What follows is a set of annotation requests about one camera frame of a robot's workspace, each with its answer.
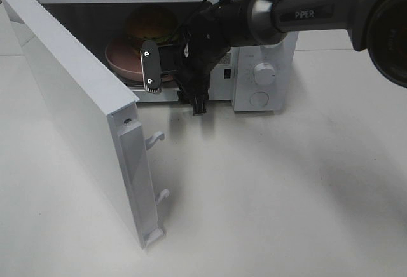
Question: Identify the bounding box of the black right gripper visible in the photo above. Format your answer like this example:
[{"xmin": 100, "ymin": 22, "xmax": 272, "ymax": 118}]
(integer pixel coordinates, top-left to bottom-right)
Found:
[{"xmin": 176, "ymin": 0, "xmax": 236, "ymax": 116}]

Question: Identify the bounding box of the round white door button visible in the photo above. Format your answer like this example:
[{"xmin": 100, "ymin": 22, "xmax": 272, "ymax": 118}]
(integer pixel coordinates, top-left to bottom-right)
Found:
[{"xmin": 250, "ymin": 91, "xmax": 269, "ymax": 108}]

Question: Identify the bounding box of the white timer knob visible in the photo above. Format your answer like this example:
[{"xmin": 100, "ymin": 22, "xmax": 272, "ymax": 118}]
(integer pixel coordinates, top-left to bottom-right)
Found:
[{"xmin": 253, "ymin": 62, "xmax": 276, "ymax": 86}]

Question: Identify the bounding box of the pink round plate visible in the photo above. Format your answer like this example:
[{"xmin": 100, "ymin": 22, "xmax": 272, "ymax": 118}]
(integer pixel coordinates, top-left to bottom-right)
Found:
[{"xmin": 105, "ymin": 36, "xmax": 177, "ymax": 83}]

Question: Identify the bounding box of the toy hamburger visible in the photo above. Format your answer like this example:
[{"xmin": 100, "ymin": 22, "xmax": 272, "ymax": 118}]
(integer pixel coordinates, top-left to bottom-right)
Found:
[{"xmin": 125, "ymin": 4, "xmax": 178, "ymax": 45}]

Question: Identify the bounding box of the white microwave door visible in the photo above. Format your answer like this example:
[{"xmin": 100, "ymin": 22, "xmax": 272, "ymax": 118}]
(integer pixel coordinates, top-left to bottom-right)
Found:
[{"xmin": 2, "ymin": 0, "xmax": 169, "ymax": 248}]

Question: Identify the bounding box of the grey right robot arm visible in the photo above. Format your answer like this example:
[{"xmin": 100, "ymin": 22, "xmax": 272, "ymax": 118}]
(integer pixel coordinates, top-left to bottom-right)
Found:
[{"xmin": 174, "ymin": 0, "xmax": 406, "ymax": 115}]

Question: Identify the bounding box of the white warning label sticker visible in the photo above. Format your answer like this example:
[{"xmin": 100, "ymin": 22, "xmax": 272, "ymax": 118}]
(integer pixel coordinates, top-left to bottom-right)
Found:
[{"xmin": 218, "ymin": 52, "xmax": 233, "ymax": 67}]

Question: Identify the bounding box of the white microwave oven body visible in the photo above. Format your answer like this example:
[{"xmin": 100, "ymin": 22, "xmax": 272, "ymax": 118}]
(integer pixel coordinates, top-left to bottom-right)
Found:
[{"xmin": 37, "ymin": 0, "xmax": 298, "ymax": 112}]

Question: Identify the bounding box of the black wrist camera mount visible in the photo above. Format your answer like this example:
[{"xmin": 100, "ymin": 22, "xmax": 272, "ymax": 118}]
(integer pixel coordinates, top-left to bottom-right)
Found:
[{"xmin": 140, "ymin": 40, "xmax": 180, "ymax": 94}]

